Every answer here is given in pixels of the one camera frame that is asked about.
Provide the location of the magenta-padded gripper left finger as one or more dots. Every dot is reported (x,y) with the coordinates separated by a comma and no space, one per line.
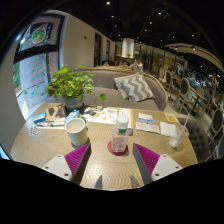
(76,158)

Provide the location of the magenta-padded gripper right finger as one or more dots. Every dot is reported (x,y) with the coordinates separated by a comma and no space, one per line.
(148,158)

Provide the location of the clear plastic bottle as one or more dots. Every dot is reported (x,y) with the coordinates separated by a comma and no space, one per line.
(120,140)

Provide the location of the white ceramic cup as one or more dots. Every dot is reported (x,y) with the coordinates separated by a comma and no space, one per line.
(77,135)

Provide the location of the white printed leaflet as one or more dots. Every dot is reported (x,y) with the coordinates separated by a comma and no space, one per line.
(146,127)

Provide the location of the flat round red coaster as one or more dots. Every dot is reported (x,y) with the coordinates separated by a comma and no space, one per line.
(110,149)

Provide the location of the white paper napkin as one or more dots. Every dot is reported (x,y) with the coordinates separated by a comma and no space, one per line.
(167,129)

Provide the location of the clear drinking glass with straw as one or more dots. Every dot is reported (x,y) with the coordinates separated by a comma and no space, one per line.
(178,136)

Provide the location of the blue and white leaflet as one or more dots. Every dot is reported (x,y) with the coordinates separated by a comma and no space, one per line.
(145,117)

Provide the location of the white pen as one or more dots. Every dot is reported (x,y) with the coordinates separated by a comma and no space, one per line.
(50,125)

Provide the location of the blue and white carton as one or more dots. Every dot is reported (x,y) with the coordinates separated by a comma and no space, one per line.
(72,115)

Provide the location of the yellow card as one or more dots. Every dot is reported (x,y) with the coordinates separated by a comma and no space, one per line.
(171,117)

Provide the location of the illustrated menu sheet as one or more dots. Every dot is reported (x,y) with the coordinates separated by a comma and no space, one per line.
(100,115)

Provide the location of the brown paper card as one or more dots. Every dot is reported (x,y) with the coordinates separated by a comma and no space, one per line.
(55,113)

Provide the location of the grey tufted armchair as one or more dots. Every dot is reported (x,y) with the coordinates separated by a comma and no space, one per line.
(195,136)

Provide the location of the pill blister pack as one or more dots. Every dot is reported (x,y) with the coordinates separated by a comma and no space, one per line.
(33,130)

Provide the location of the small blue and white box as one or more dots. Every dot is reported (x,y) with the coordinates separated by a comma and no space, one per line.
(39,117)

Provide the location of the grey curved sofa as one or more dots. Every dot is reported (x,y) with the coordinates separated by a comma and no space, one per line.
(106,96)

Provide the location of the grey chevron cushion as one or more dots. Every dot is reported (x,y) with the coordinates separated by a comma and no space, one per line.
(135,87)

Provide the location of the green potted plant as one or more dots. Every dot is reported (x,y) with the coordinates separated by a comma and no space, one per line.
(70,85)

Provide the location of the group of dining chairs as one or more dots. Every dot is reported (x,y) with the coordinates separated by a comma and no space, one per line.
(183,88)

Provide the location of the window with painted decorations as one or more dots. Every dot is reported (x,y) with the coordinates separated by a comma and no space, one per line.
(36,73)

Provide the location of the person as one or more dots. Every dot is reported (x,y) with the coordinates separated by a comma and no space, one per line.
(137,65)
(105,63)
(124,64)

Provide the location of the group of ceiling lights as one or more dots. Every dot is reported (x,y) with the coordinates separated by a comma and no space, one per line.
(108,3)

